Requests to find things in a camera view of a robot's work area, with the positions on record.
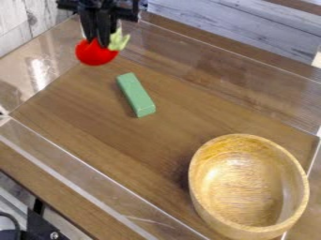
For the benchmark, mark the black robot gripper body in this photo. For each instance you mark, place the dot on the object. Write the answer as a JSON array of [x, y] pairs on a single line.
[[115, 7]]

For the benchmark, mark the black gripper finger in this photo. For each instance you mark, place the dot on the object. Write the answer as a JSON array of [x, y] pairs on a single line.
[[88, 22], [105, 26]]

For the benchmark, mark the red plush strawberry toy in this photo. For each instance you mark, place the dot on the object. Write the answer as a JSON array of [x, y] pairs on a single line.
[[91, 54]]

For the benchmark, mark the green rectangular block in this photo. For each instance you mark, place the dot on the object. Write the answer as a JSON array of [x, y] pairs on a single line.
[[136, 95]]

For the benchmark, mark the wooden bowl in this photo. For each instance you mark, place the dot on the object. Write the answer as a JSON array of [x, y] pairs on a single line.
[[249, 187]]

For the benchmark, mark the clear acrylic tray wall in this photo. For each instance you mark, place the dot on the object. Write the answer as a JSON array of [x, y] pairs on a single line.
[[112, 171]]

